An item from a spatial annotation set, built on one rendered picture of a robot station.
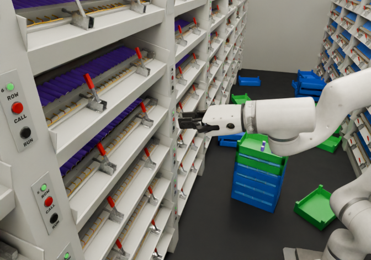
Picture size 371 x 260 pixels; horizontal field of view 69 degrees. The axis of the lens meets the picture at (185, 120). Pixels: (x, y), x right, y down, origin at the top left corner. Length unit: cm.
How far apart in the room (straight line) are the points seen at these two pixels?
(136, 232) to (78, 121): 60
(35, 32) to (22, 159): 22
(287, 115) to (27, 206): 55
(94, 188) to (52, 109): 23
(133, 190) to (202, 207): 101
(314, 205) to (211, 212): 72
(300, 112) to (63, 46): 50
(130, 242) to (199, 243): 74
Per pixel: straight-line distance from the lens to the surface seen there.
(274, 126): 66
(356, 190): 109
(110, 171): 77
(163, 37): 101
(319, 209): 212
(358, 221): 108
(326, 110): 75
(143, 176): 104
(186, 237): 178
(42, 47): 51
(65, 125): 62
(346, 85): 74
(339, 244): 117
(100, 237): 88
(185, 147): 150
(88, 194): 73
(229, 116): 67
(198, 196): 201
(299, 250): 144
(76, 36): 57
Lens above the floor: 140
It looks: 29 degrees down
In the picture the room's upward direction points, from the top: straight up
